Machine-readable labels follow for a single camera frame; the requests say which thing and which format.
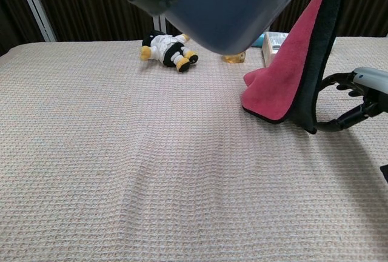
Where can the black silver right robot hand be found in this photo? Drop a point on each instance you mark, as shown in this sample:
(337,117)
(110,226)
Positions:
(373,80)

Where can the pink and grey towel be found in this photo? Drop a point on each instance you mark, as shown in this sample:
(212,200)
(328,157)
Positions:
(279,86)

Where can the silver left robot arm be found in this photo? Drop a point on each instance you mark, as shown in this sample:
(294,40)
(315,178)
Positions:
(218,7)

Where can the white tissue pack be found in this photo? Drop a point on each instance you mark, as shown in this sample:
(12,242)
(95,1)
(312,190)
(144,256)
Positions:
(271,48)

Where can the blue plastic bag roll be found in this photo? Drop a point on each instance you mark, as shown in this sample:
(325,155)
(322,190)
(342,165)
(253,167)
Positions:
(258,41)

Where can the yellow tea bottle white cap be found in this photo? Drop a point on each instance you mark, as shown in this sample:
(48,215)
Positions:
(235,58)

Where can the black white yellow plush toy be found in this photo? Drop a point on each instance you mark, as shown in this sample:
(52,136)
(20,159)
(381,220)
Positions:
(165,46)

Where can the beige waffle tablecloth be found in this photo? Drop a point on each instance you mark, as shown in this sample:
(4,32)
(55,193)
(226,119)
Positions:
(121,168)

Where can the dark brown curtain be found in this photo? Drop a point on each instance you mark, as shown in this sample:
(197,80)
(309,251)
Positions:
(91,4)

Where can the white partition frame post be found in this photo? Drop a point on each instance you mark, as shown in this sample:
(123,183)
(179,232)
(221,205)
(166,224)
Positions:
(33,4)
(160,25)

